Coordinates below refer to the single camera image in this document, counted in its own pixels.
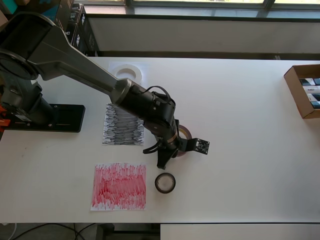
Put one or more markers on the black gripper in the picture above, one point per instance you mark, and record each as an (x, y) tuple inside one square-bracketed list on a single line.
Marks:
[(177, 145)]

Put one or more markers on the black tape roll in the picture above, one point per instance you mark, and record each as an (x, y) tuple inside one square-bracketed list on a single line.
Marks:
[(165, 191)]

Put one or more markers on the large brown tape roll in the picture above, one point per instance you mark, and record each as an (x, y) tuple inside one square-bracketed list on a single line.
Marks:
[(188, 132)]

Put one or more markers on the white tape roll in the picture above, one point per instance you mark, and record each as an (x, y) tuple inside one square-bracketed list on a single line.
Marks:
[(140, 75)]

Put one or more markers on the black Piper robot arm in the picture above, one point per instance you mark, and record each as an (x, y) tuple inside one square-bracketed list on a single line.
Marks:
[(75, 65)]

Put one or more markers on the red scribbled paper sheet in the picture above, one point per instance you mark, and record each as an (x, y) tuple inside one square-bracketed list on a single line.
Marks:
[(117, 187)]

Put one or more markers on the black scribbled paper sheet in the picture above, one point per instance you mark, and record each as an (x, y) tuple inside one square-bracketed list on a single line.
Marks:
[(112, 135)]

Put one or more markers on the white board panel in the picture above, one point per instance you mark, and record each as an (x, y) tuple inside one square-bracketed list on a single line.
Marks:
[(237, 232)]

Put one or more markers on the plain white paper sheet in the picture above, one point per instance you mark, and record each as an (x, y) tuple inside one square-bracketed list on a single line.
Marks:
[(112, 65)]

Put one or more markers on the black printed carton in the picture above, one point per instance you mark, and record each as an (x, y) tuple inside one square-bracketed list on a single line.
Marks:
[(87, 32), (72, 15)]

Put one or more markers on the open brown cardboard tray box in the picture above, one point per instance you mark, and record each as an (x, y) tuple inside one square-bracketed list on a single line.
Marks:
[(293, 85)]

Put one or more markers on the small black white carton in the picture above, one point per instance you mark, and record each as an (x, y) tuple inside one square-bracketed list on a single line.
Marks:
[(316, 105), (308, 81), (315, 97), (312, 89)]

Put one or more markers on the orange table clamp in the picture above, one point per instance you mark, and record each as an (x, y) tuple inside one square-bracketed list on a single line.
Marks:
[(5, 123)]

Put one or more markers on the tall brown GX760A cardboard box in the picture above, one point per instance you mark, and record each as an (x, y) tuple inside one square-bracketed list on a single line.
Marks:
[(2, 17)]

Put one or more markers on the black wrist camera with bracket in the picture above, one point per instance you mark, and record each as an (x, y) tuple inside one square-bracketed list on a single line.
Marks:
[(202, 146)]

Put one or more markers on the black table leg frame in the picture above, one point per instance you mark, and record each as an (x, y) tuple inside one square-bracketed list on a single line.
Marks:
[(105, 232)]

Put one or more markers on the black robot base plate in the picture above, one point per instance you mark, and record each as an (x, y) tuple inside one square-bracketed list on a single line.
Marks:
[(70, 120)]

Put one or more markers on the dark window frame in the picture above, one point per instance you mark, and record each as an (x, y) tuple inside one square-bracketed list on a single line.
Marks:
[(268, 3)]

